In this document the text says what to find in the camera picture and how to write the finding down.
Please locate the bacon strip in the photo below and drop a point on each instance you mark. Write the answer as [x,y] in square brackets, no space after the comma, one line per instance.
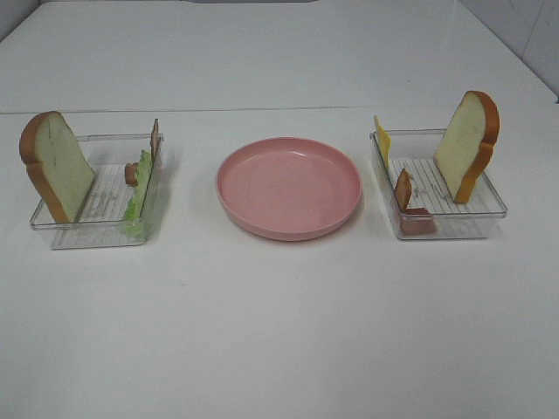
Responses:
[413,221]
[154,139]

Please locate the green lettuce leaf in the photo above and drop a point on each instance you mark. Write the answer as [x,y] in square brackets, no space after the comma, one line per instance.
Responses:
[136,201]

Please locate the bread slice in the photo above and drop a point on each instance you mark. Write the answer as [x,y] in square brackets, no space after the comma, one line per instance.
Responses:
[467,145]
[56,165]

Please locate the pink round plate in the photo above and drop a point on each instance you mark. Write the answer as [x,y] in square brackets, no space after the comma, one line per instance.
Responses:
[289,188]

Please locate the yellow cheese slice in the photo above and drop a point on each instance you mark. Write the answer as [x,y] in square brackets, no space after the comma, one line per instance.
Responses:
[383,142]

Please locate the clear plastic right tray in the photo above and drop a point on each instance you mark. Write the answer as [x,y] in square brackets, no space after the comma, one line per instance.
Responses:
[413,150]

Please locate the clear plastic tray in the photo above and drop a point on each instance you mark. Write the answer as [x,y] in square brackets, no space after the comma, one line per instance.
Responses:
[101,221]
[413,150]

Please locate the clear plastic left tray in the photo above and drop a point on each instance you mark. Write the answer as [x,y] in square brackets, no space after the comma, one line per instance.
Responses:
[101,221]

